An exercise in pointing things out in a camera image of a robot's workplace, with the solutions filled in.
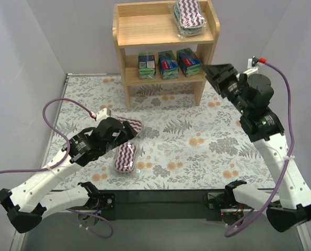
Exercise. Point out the green blue sponge pack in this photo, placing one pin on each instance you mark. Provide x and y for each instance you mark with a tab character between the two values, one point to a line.
146	65
188	62
168	65

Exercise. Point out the pink wavy sponge top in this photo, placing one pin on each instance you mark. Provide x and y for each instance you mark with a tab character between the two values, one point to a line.
135	124

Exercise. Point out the floral patterned table mat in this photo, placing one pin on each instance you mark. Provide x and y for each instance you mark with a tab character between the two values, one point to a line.
181	146

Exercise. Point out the white cable connector tag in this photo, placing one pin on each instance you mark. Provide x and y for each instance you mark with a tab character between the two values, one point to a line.
101	115

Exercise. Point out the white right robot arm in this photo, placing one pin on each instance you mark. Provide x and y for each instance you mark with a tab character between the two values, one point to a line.
289	204

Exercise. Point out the pink wavy sponge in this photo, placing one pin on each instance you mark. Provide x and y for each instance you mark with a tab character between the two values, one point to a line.
135	124
125	159
188	18

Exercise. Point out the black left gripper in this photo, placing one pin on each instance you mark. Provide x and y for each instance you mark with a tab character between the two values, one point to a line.
129	128

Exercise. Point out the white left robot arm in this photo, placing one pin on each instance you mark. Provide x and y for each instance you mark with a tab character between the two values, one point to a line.
83	148

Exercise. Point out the wooden two-tier shelf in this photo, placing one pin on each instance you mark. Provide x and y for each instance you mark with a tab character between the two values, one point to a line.
150	24

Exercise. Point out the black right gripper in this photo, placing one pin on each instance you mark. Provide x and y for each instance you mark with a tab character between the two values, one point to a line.
221	80

